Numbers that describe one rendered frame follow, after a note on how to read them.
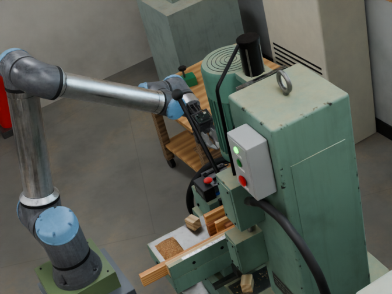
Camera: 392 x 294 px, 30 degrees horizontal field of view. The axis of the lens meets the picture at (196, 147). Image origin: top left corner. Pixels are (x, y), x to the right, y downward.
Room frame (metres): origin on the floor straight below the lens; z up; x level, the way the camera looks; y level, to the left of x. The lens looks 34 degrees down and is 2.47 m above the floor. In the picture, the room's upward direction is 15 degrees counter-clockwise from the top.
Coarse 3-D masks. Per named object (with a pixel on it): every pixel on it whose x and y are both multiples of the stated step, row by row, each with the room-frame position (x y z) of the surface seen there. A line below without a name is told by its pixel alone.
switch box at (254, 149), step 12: (228, 132) 1.48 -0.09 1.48; (240, 132) 1.47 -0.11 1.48; (252, 132) 1.45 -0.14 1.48; (240, 144) 1.42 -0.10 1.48; (252, 144) 1.41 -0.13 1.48; (264, 144) 1.41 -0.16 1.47; (252, 156) 1.39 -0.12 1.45; (264, 156) 1.40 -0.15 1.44; (252, 168) 1.39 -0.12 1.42; (264, 168) 1.40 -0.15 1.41; (252, 180) 1.39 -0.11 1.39; (264, 180) 1.40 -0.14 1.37; (252, 192) 1.41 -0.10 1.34; (264, 192) 1.40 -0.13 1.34
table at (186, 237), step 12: (180, 228) 1.87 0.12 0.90; (204, 228) 1.84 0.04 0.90; (156, 240) 1.84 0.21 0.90; (180, 240) 1.81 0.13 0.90; (192, 240) 1.79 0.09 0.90; (156, 252) 1.78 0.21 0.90; (228, 252) 1.70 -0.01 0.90; (204, 264) 1.67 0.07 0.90; (216, 264) 1.69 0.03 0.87; (228, 264) 1.70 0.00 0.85; (168, 276) 1.69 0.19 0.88; (180, 276) 1.65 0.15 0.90; (192, 276) 1.66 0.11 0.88; (204, 276) 1.67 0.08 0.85; (180, 288) 1.64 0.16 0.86
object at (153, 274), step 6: (228, 228) 1.76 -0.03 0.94; (216, 234) 1.75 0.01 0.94; (204, 240) 1.73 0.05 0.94; (192, 246) 1.72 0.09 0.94; (162, 264) 1.68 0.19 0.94; (150, 270) 1.67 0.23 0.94; (156, 270) 1.66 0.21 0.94; (162, 270) 1.67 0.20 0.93; (144, 276) 1.65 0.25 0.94; (150, 276) 1.65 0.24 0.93; (156, 276) 1.66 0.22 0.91; (162, 276) 1.67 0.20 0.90; (144, 282) 1.65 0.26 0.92; (150, 282) 1.65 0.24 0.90
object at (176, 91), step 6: (174, 90) 1.86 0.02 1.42; (180, 90) 1.86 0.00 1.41; (174, 96) 1.85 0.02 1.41; (180, 96) 1.85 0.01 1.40; (180, 102) 1.84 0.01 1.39; (186, 108) 1.83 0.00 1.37; (186, 114) 1.81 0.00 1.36; (192, 120) 1.80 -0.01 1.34; (192, 126) 1.79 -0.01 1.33; (198, 132) 1.77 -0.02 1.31; (198, 138) 1.76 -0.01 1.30; (204, 144) 1.75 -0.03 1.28; (204, 150) 1.74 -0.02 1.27; (210, 156) 1.72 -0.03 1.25; (210, 162) 1.72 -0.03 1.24; (216, 168) 1.70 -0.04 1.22; (252, 228) 1.56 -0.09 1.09
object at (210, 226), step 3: (222, 216) 1.81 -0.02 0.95; (216, 219) 1.81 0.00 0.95; (210, 222) 1.80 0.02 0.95; (213, 222) 1.79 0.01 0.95; (207, 225) 1.79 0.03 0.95; (210, 225) 1.79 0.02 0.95; (213, 225) 1.79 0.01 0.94; (207, 228) 1.80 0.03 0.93; (210, 228) 1.78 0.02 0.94; (213, 228) 1.79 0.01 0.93; (210, 231) 1.78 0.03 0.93; (213, 231) 1.79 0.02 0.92; (210, 234) 1.79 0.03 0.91; (213, 234) 1.79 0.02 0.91
